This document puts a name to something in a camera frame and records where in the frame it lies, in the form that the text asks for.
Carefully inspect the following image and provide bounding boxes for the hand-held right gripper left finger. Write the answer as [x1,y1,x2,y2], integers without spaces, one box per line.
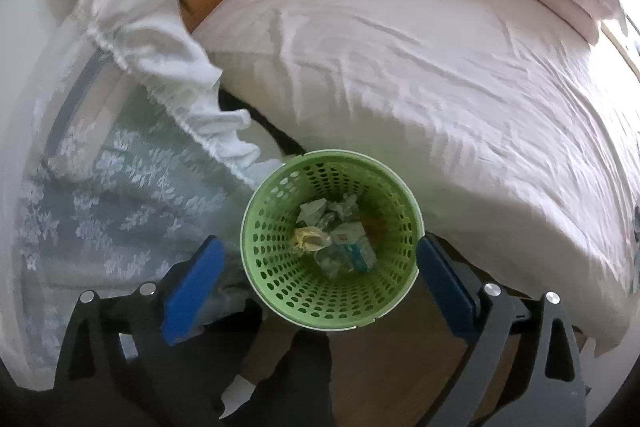
[52,234,228,427]

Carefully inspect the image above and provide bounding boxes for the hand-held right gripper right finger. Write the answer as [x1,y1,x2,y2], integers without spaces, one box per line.
[416,234,590,427]

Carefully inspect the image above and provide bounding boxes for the green perforated plastic basket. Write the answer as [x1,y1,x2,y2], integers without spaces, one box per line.
[241,150,426,332]

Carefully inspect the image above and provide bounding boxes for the trash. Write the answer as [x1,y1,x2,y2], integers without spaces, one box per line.
[332,222,379,273]

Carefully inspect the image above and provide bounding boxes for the clear plastic wrapper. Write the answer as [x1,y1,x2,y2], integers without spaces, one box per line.
[314,248,352,281]

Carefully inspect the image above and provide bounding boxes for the yellow wrapper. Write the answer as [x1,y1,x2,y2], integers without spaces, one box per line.
[293,226,332,254]

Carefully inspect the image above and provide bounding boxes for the white tissue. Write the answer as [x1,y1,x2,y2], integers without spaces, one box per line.
[327,193,361,221]

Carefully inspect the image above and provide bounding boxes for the person's dark trouser leg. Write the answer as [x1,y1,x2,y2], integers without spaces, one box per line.
[220,302,337,427]

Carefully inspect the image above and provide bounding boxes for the white crumpled paper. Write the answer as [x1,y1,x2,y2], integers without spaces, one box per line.
[297,199,331,226]

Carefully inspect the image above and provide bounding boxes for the white lace cloth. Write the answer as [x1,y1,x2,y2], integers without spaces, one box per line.
[0,0,297,392]

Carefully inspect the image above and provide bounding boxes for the bed with white sheet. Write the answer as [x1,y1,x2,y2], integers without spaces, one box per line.
[192,0,640,356]

